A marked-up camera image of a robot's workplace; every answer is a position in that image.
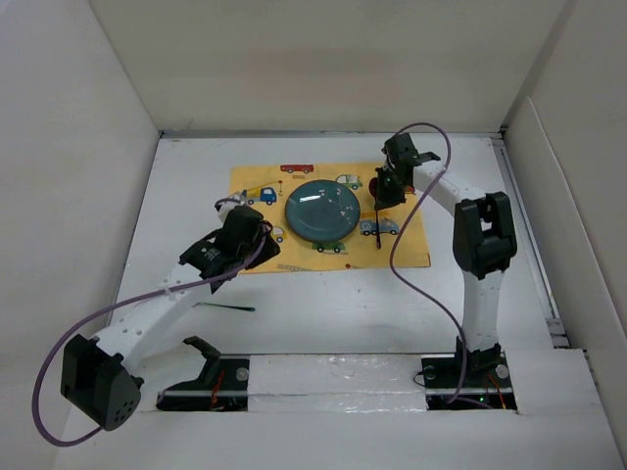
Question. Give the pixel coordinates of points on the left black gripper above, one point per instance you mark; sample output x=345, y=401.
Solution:
x=268, y=250

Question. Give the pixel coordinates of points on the iridescent purple metal spoon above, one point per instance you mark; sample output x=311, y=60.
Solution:
x=372, y=188

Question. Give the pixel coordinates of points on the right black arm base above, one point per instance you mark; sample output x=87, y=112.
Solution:
x=483, y=383

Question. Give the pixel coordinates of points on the dark teal ceramic plate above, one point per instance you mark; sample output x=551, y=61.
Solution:
x=322, y=211

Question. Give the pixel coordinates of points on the yellow vehicle-print cloth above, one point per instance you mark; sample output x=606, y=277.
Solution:
x=266, y=188

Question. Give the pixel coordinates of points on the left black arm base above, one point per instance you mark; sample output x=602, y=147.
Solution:
x=221, y=386

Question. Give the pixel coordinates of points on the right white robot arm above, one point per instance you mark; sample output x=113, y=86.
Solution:
x=484, y=240

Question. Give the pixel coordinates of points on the iridescent metal fork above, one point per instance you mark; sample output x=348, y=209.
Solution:
x=233, y=307

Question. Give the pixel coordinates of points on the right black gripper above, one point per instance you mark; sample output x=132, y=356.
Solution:
x=385, y=200

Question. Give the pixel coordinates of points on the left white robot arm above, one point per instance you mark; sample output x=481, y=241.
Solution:
x=99, y=373

